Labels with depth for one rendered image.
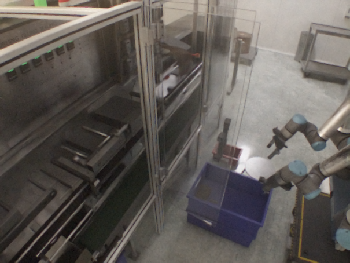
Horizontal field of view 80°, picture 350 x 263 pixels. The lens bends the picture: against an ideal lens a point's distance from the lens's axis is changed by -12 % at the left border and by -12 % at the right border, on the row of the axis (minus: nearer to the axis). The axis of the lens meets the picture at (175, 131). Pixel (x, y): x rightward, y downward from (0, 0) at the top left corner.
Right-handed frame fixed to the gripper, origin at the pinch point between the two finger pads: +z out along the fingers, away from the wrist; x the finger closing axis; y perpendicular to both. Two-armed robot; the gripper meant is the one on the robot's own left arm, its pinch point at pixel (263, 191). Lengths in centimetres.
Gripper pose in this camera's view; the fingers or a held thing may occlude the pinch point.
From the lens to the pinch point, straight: 158.3
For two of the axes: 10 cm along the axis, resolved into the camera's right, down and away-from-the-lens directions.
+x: -5.4, 6.2, -5.6
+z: -2.8, 5.0, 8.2
